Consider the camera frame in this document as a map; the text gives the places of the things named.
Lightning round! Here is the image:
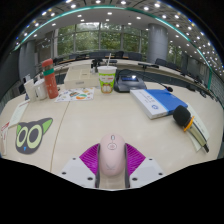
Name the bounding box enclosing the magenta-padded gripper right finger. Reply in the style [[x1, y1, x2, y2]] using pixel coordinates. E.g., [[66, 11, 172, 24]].
[[124, 143, 166, 189]]

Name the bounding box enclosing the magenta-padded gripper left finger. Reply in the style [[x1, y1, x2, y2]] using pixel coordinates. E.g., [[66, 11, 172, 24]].
[[59, 143, 101, 189]]

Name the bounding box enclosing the pink computer mouse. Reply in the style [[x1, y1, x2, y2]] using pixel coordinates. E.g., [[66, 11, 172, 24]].
[[98, 133, 127, 178]]

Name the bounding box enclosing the cat-face mouse pad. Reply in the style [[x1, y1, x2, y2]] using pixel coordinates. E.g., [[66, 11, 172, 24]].
[[14, 117, 54, 155]]

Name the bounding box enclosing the blue and white book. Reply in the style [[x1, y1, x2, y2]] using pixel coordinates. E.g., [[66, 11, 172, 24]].
[[129, 88, 189, 120]]

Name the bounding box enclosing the colourful sticker sheet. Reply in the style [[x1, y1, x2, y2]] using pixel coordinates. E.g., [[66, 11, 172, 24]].
[[54, 87, 96, 103]]

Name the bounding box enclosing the white printed paper sheet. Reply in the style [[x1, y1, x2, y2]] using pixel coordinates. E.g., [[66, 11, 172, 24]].
[[8, 99, 31, 129]]

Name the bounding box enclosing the dark grey conference phone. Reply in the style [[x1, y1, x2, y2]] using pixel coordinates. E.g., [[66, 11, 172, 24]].
[[113, 73, 148, 93]]

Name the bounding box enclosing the stack of white paper cups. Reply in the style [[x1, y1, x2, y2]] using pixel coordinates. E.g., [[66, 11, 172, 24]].
[[23, 78, 38, 103]]

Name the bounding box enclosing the red bottle with green band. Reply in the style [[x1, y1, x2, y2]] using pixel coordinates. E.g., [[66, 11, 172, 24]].
[[41, 58, 60, 100]]

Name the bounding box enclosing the green-print paper cup with straw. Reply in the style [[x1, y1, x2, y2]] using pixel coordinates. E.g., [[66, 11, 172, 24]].
[[96, 53, 118, 95]]

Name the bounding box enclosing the black tabletop microphone console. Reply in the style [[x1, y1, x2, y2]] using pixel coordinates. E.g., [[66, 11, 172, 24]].
[[137, 62, 160, 70]]

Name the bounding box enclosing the group of dark office chairs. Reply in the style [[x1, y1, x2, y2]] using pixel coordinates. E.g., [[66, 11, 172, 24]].
[[53, 49, 218, 101]]

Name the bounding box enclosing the group of ceiling lights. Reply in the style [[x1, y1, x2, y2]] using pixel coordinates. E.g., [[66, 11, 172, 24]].
[[13, 0, 224, 81]]

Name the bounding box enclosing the black microphone with yellow ring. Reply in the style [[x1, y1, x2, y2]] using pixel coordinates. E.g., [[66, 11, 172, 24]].
[[172, 104, 211, 154]]

